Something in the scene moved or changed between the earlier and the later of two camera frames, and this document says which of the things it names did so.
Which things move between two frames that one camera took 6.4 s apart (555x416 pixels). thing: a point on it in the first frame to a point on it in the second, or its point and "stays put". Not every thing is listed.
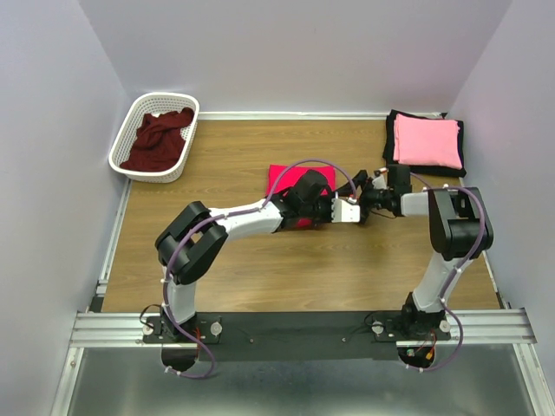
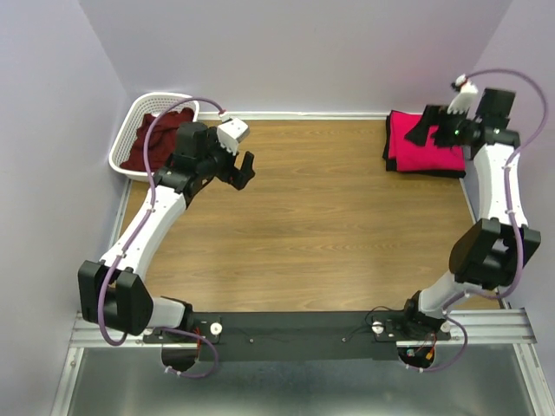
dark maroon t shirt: x=158 y=142 stays put
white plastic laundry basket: x=153 y=104 stays put
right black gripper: x=364 y=210 to x=433 y=114
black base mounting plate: x=297 y=336 stays put
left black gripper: x=328 y=200 to x=244 y=175
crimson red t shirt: x=292 y=176 to x=413 y=157
